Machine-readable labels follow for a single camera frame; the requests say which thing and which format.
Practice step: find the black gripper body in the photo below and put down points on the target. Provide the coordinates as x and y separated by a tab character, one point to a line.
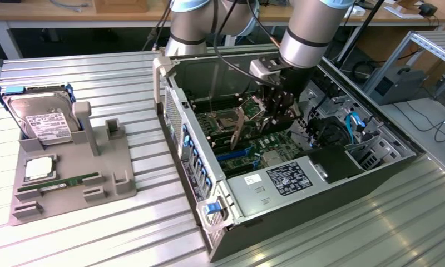
296	80

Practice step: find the green graphics card with bracket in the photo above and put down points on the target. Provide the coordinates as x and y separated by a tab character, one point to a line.
238	128

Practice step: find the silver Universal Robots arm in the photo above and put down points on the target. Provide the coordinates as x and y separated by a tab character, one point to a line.
308	36

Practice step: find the open metal socket cover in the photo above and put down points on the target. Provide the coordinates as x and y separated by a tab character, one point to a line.
252	107

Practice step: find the grey metal disk bay cage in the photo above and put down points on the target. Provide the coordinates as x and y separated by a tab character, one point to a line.
318	111

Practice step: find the green motherboard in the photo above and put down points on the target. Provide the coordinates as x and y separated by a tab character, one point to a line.
277	142

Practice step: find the CPU socket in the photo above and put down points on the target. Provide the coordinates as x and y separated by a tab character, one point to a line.
225	121

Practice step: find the installed dark RAM stick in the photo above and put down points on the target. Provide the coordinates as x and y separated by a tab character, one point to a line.
222	140

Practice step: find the silver chipset heatsink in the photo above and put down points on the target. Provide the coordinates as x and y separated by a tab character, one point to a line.
272	158

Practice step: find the blue expansion slot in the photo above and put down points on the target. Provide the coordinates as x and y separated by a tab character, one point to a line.
225	156

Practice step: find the black plastic fan shroud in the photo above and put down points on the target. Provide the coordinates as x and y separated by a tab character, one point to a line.
337	164

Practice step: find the black expansion slot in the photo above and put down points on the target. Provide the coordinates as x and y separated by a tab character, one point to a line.
242	169

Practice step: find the black slanted pole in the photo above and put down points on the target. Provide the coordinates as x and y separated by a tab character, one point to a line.
360	30

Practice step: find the perforated metal disk bay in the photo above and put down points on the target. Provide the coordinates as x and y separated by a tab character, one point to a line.
374	153

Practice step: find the small white box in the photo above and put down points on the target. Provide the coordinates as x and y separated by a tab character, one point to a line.
360	11

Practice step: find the grey power supply unit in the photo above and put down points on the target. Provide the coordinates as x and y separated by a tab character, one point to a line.
252	194

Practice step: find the flat white box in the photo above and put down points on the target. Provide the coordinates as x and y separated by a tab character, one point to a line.
402	11

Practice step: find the open black PC case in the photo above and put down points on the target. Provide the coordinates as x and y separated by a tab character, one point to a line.
318	211

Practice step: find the small black device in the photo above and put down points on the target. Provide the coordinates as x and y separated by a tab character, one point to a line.
426	9

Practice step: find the grey plastic parts rack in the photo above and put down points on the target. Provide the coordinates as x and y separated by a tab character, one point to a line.
73	167

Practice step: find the green RAM stick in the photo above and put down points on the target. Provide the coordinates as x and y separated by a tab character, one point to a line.
73	180

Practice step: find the silver hard disk with label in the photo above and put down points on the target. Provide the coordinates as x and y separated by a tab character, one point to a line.
40	116

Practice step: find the silver CPU chip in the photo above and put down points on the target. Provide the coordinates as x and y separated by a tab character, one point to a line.
40	168

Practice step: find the blue plastic disk caddy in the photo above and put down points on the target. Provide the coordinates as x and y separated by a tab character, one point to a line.
14	90

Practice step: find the long wooden desk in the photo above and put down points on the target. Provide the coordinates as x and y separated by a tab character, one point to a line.
40	15

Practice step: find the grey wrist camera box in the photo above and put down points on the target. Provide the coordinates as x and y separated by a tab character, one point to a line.
262	69

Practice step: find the aluminium profile frame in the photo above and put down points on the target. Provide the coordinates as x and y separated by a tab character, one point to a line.
433	41

